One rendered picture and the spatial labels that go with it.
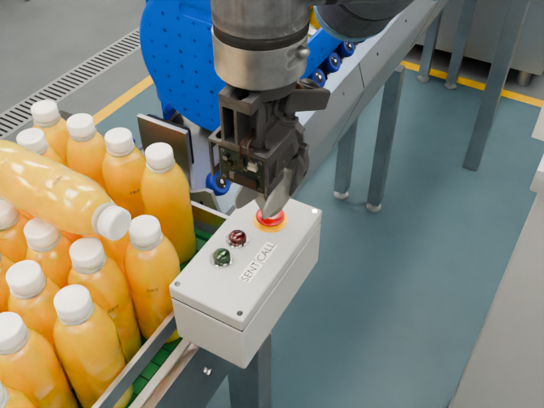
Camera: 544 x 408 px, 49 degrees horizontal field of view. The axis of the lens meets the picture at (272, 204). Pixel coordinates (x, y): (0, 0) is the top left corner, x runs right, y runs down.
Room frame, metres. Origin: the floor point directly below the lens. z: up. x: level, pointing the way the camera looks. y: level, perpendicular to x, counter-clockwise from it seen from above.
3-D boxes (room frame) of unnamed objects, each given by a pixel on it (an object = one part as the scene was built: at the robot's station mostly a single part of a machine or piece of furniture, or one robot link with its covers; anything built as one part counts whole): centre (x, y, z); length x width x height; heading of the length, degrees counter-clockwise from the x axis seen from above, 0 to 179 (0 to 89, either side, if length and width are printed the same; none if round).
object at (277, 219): (0.54, 0.00, 1.11); 0.04 x 0.04 x 0.01
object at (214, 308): (0.50, 0.03, 1.05); 0.20 x 0.10 x 0.10; 151
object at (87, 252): (0.48, 0.22, 1.10); 0.04 x 0.04 x 0.02
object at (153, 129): (0.82, 0.18, 0.99); 0.10 x 0.02 x 0.12; 61
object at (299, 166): (0.52, -0.02, 1.21); 0.05 x 0.02 x 0.09; 61
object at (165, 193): (0.67, 0.16, 1.00); 0.07 x 0.07 x 0.19
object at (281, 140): (0.51, 0.01, 1.27); 0.09 x 0.08 x 0.12; 151
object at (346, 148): (1.77, -0.28, 0.31); 0.06 x 0.06 x 0.63; 61
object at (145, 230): (0.52, 0.16, 1.10); 0.04 x 0.04 x 0.02
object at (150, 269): (0.52, 0.16, 1.00); 0.07 x 0.07 x 0.19
